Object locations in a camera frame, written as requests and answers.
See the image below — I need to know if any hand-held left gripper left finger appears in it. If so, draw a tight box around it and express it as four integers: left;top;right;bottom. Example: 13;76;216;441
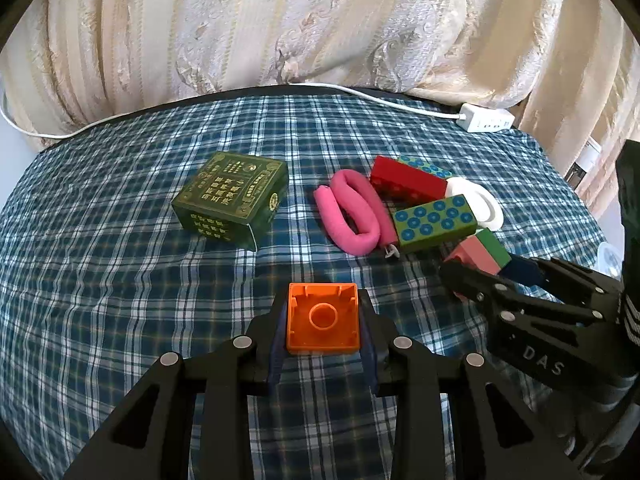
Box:
62;294;293;480

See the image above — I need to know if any dark green printed box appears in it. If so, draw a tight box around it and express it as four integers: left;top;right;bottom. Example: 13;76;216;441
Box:
171;151;290;251

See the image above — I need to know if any white power cable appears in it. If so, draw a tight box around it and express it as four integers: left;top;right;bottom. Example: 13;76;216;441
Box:
0;82;463;140

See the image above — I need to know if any white power strip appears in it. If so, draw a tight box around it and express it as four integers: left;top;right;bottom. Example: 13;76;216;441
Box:
459;103;515;133

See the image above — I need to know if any cream patterned curtain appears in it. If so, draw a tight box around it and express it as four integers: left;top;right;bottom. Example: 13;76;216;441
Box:
0;0;640;221

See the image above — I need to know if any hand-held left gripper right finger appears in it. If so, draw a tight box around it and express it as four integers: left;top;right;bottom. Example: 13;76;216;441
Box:
357;291;583;480

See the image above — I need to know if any red building block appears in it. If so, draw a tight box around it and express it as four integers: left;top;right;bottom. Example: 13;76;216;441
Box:
370;156;448;206

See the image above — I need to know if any green block with blue dots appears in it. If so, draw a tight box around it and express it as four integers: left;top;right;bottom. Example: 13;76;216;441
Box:
392;194;478;255
398;156;453;181

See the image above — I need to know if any pink and green block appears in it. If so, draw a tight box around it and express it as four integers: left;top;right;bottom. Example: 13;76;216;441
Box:
443;228;512;276

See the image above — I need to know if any pink foam loop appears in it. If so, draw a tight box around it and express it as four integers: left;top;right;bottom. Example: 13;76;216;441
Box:
314;170;401;256

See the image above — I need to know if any orange plastic building block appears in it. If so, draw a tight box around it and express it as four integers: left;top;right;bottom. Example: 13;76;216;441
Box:
286;282;362;356

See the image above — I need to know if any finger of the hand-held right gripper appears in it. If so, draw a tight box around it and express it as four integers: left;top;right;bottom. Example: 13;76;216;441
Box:
439;259;538;322
500;257;624;322

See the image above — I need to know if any white bottle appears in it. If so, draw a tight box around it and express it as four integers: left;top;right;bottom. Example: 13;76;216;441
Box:
565;139;604;183

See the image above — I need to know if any white foam ring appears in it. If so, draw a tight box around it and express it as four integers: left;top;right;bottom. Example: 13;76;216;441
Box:
445;176;504;233

